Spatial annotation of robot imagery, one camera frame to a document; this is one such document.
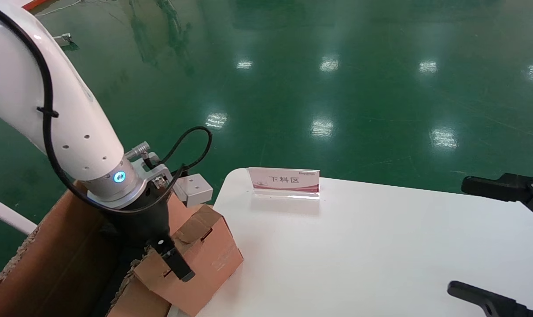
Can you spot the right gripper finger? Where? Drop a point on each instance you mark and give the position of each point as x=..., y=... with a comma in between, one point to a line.
x=504, y=187
x=490, y=301

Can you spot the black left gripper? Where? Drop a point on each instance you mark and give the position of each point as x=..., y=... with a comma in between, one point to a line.
x=143, y=220

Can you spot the small cardboard box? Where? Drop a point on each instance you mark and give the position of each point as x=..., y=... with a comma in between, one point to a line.
x=209, y=255

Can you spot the large cardboard box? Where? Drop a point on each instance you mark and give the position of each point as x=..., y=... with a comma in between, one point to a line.
x=50, y=264

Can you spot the acrylic sign with red card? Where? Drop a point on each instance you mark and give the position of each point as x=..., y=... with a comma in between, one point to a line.
x=288, y=180

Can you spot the white metal pipe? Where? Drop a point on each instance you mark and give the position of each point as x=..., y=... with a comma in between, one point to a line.
x=11, y=216

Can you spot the white board with orange edge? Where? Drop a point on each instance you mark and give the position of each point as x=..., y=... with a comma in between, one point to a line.
x=35, y=3

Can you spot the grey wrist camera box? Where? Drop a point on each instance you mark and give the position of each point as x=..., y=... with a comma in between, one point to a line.
x=198, y=189

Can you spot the silver camera mount bracket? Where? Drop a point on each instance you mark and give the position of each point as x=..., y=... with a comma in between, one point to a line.
x=163, y=168

